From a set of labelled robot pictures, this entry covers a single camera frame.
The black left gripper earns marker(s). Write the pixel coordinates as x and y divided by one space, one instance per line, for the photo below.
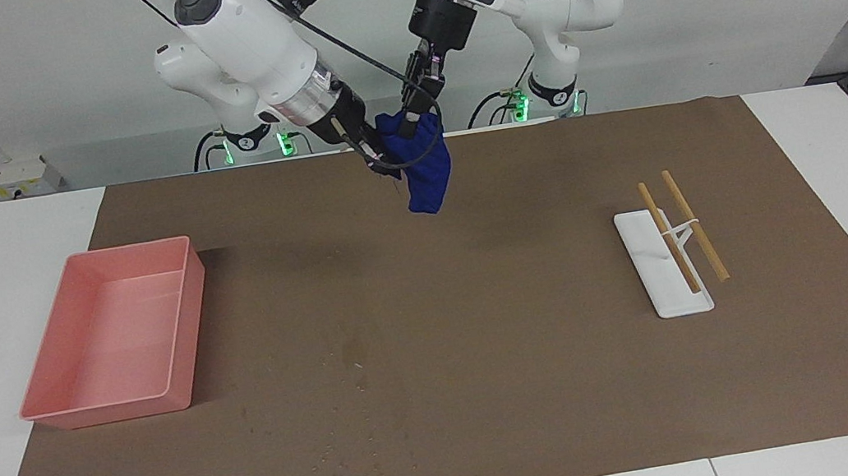
440 24

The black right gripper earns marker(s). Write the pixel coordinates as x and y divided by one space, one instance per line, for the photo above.
345 120

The blue towel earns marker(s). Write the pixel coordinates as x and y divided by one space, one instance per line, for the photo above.
428 181

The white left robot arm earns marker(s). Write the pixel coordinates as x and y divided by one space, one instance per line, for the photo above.
566 10

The white towel rack base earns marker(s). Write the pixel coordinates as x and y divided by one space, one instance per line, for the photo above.
668 288

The brown table mat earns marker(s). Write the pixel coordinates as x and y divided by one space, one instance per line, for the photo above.
442 310

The wooden rack rod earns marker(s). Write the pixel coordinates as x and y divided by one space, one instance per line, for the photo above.
696 227
669 237

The pink plastic bin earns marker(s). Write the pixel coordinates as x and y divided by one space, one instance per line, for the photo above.
115 339

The white power strip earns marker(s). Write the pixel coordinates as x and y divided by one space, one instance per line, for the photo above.
9 176

